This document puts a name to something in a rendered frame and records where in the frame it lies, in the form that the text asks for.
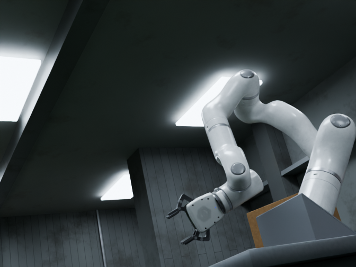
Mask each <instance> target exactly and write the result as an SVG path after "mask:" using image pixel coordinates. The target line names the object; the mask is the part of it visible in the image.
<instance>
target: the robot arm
mask: <svg viewBox="0 0 356 267"><path fill-rule="evenodd" d="M259 92H260V80H259V77H258V75H257V74H256V73H255V72H254V71H252V70H248V69H245V70H241V71H239V72H237V73H236V74H234V75H233V76H232V77H231V78H230V79H229V80H228V82H227V83H226V84H225V86H224V87H223V89H222V90H221V92H220V93H219V94H218V95H217V96H216V97H215V98H214V99H212V100H211V101H210V102H208V103H207V104H206V105H205V106H204V107H203V109H202V112H201V117H202V121H203V125H204V128H205V130H206V133H207V136H208V139H209V142H210V146H211V149H212V151H213V154H214V156H215V159H216V161H217V162H218V164H220V165H221V166H223V168H224V170H225V173H226V177H227V182H226V183H225V184H224V185H222V186H220V187H219V188H215V189H214V191H213V193H207V194H204V195H202V196H200V197H198V198H196V199H194V200H193V199H192V198H190V197H188V196H187V195H185V194H182V195H181V196H180V198H179V200H178V202H177V206H176V209H174V210H172V211H171V212H169V213H168V216H166V218H167V219H170V218H172V217H173V216H175V215H177V214H178V213H179V211H185V213H186V215H187V217H188V219H189V221H190V223H191V224H192V226H193V228H194V232H193V235H192V236H188V237H187V238H185V239H184V240H182V241H181V242H180V243H181V244H185V245H186V244H188V243H190V242H191V241H193V240H198V241H210V228H211V227H212V226H214V225H215V224H216V223H217V222H219V221H220V220H221V219H222V218H223V217H224V214H227V213H228V212H230V211H232V210H233V209H235V208H236V207H238V206H239V205H241V204H242V203H244V202H245V201H247V200H249V199H250V198H252V197H254V196H255V195H257V194H258V193H260V192H261V191H263V188H264V187H263V182H262V180H261V178H260V177H259V175H258V174H257V173H256V172H255V171H254V170H252V169H250V168H249V165H248V162H247V160H246V157H245V154H244V152H243V150H242V149H241V148H240V147H238V146H237V144H236V141H235V138H234V135H233V133H232V130H231V128H230V125H229V123H228V118H229V117H230V115H231V114H232V113H233V111H234V113H235V115H236V116H237V117H238V118H239V119H240V120H241V121H242V122H244V123H259V122H262V123H267V124H269V125H271V126H273V127H275V128H277V129H278V130H280V131H282V132H284V133H285V134H286V135H288V136H289V137H290V138H291V139H292V140H293V141H294V142H295V143H296V144H297V145H298V146H299V147H300V148H301V149H302V150H303V152H304V153H305V154H306V155H307V156H308V157H309V158H310V160H309V164H308V167H307V170H306V173H305V176H304V179H303V181H302V184H301V187H300V190H299V193H298V194H300V193H303V194H304V195H306V196H307V197H309V198H310V199H311V200H313V201H314V202H315V203H317V204H318V205H319V206H321V207H322V208H323V209H325V210H326V211H328V212H329V213H330V214H332V215H334V211H335V208H336V204H337V200H338V198H339V194H340V190H341V187H342V183H343V179H344V176H345V172H346V168H347V166H348V162H349V159H350V155H351V152H352V148H353V145H354V141H355V138H356V127H355V124H354V122H353V120H352V119H351V118H349V117H348V116H346V115H343V114H332V115H330V116H328V117H327V118H326V119H324V121H323V122H322V123H321V125H320V127H319V130H318V131H317V130H316V129H315V127H314V126H313V124H312V123H311V122H310V120H309V119H308V118H307V117H306V116H305V115H304V114H303V113H302V112H301V111H299V110H298V109H296V108H294V107H293V106H291V105H289V104H287V103H285V102H282V101H273V102H270V103H268V104H263V103H262V102H261V101H260V100H259ZM184 199H185V200H187V201H188V202H189V203H187V204H185V205H184V207H182V202H183V200H184ZM204 232H205V237H199V234H200V233H204Z"/></svg>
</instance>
